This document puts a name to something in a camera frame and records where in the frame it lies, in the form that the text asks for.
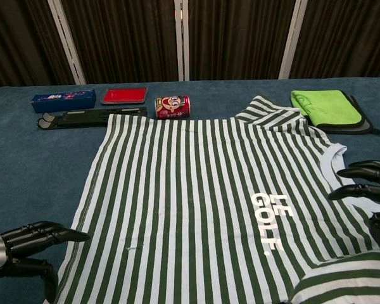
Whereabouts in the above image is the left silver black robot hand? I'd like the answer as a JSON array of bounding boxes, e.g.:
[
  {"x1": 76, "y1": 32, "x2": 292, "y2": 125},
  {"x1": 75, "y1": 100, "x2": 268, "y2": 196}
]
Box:
[{"x1": 0, "y1": 220, "x2": 91, "y2": 303}]

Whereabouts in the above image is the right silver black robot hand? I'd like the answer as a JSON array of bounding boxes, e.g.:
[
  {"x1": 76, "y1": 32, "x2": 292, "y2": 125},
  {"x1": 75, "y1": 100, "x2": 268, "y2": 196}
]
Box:
[{"x1": 327, "y1": 160, "x2": 380, "y2": 251}]

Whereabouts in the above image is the green white striped t-shirt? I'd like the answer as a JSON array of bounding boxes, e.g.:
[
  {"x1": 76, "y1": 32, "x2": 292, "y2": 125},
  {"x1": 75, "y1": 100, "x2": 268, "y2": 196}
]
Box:
[{"x1": 52, "y1": 94, "x2": 380, "y2": 304}]

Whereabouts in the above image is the black folding stand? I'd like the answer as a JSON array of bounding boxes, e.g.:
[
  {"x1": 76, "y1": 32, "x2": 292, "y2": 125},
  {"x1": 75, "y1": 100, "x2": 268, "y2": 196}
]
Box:
[{"x1": 37, "y1": 106, "x2": 148, "y2": 130}]

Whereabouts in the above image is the blue table cover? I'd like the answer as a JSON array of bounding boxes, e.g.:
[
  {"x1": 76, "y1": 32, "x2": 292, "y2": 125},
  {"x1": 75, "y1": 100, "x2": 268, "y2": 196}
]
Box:
[{"x1": 0, "y1": 77, "x2": 380, "y2": 304}]

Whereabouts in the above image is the green grey microfiber cloth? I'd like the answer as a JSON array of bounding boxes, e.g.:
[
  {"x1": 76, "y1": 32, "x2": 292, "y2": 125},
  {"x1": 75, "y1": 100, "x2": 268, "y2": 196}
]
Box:
[{"x1": 290, "y1": 89, "x2": 380, "y2": 136}]

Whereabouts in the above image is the dark brown curtain panel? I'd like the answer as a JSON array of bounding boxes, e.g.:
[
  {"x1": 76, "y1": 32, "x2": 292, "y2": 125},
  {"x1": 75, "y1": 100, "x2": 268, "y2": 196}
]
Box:
[
  {"x1": 188, "y1": 0, "x2": 297, "y2": 82},
  {"x1": 0, "y1": 0, "x2": 75, "y2": 91},
  {"x1": 60, "y1": 0, "x2": 180, "y2": 85},
  {"x1": 289, "y1": 0, "x2": 380, "y2": 80}
]

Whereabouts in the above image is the blue printed cardboard box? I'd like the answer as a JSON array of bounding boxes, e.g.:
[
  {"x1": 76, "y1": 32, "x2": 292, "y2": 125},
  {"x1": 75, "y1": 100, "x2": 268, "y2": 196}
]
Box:
[{"x1": 30, "y1": 88, "x2": 98, "y2": 114}]

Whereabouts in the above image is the red rectangular tray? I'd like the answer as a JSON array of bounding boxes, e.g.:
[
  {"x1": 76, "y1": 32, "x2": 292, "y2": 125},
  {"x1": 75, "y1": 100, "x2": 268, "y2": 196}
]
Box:
[{"x1": 100, "y1": 87, "x2": 149, "y2": 106}]

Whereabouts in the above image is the red cartoon drink can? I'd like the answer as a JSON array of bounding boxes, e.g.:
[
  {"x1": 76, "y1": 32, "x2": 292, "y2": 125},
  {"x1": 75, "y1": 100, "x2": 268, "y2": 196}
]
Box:
[{"x1": 154, "y1": 95, "x2": 191, "y2": 120}]

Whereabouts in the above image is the white partition post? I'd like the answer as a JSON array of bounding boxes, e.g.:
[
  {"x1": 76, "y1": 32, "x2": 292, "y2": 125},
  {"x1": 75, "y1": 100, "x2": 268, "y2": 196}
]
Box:
[
  {"x1": 46, "y1": 0, "x2": 87, "y2": 85},
  {"x1": 277, "y1": 0, "x2": 308, "y2": 80},
  {"x1": 173, "y1": 0, "x2": 191, "y2": 82}
]

